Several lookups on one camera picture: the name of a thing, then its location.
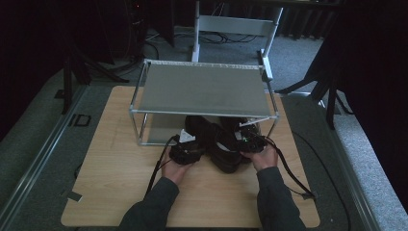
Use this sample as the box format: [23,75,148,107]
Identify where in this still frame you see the black tripod stand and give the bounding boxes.
[274,41,354,131]
[60,44,130,116]

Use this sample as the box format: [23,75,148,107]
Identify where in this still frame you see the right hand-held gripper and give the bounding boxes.
[235,116,270,154]

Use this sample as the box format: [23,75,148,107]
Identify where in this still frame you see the black rectangular floor bracket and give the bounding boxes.
[67,113,92,128]

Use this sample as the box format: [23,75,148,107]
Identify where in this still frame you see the metal floor rail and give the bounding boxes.
[319,98,383,231]
[0,84,89,227]

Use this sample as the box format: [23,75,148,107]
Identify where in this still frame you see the hand-held gripper cable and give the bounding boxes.
[256,134,319,201]
[143,134,181,198]

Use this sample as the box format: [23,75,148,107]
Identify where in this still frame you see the long black floor cable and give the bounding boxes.
[291,130,352,231]

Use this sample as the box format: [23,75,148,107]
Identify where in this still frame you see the black floor cables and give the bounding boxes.
[198,30,258,45]

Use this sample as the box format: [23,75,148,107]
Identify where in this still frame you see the white metal stand frame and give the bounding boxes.
[191,0,285,81]

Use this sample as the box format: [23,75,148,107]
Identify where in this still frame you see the left hand-held gripper cable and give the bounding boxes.
[143,134,181,198]

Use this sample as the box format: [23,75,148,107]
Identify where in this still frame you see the grey tape strip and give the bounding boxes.
[64,190,84,203]

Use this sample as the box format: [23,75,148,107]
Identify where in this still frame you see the person's right hand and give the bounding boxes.
[240,143,279,173]

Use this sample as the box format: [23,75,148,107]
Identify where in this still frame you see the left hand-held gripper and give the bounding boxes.
[168,128,205,167]

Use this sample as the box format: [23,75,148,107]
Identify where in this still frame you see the right hand-held gripper cable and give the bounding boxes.
[256,134,319,201]

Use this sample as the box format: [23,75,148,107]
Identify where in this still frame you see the black computer tower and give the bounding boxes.
[123,0,152,62]

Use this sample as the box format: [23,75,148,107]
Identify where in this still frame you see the metal frame shoe rack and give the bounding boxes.
[129,58,281,147]

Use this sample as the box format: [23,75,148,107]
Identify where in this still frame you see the person's left hand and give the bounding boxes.
[160,145,194,187]

